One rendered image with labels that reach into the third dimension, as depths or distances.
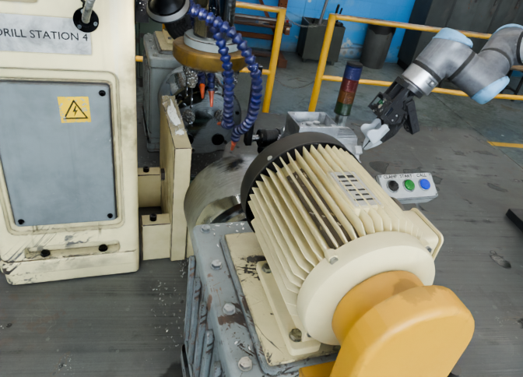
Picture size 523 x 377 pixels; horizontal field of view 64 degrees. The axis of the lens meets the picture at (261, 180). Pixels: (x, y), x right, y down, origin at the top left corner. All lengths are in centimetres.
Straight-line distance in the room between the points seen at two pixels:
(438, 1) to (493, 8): 80
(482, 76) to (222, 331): 92
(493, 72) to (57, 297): 119
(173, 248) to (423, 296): 81
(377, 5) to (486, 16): 144
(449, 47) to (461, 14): 531
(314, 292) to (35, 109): 62
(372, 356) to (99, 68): 66
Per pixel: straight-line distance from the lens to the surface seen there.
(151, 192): 130
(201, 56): 95
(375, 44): 620
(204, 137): 136
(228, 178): 84
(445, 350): 46
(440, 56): 120
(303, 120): 124
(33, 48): 83
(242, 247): 65
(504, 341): 128
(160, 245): 113
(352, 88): 155
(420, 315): 39
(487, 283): 142
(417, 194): 117
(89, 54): 83
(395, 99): 120
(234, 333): 56
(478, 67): 122
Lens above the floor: 161
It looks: 32 degrees down
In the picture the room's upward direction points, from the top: 10 degrees clockwise
